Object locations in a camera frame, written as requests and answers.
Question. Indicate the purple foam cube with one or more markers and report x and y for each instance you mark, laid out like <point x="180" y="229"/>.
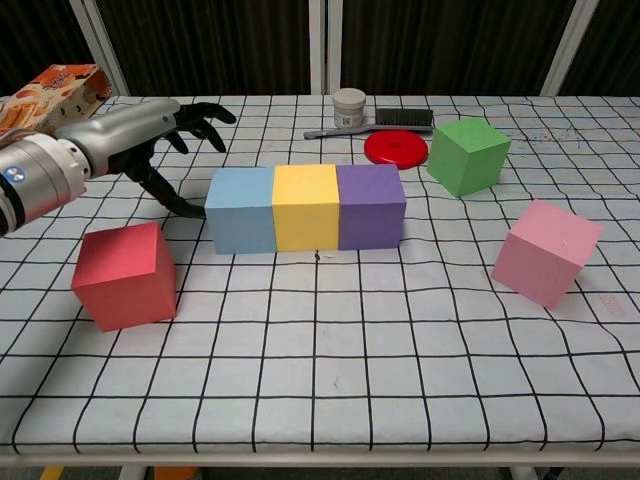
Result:
<point x="372" y="220"/>

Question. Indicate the pink foam cube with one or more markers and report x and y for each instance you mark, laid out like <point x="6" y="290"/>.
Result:
<point x="540" y="255"/>

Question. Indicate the white black checkered tablecloth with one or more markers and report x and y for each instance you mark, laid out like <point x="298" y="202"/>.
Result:
<point x="320" y="375"/>

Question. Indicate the dark corrugated partition panel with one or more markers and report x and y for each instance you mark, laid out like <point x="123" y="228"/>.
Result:
<point x="40" y="35"/>
<point x="440" y="45"/>
<point x="615" y="50"/>
<point x="210" y="45"/>

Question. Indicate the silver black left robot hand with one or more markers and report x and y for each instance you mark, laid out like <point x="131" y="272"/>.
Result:
<point x="125" y="132"/>

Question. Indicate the grey brush black bristles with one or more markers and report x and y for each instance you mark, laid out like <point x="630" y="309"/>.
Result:
<point x="402" y="117"/>

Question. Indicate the red round plastic lid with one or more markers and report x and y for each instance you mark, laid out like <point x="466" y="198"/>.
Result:
<point x="395" y="150"/>

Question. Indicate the light blue foam cube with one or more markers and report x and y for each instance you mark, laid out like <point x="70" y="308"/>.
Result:
<point x="240" y="220"/>

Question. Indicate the red foam cube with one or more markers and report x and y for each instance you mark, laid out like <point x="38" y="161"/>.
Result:
<point x="125" y="280"/>

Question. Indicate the orange biscuit snack box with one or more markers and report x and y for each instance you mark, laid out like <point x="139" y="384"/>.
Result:
<point x="55" y="97"/>

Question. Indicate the yellow foam cube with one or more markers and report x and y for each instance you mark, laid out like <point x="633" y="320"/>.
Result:
<point x="306" y="215"/>

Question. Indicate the small white lidded jar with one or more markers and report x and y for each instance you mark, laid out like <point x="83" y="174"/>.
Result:
<point x="349" y="107"/>

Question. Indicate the grey metal table frame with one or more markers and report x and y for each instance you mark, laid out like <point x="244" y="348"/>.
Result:
<point x="350" y="460"/>

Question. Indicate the white partition frame post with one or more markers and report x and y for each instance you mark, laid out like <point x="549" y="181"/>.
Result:
<point x="106" y="50"/>
<point x="316" y="45"/>
<point x="567" y="50"/>

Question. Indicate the green foam cube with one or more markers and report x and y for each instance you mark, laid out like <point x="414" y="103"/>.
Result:
<point x="465" y="155"/>

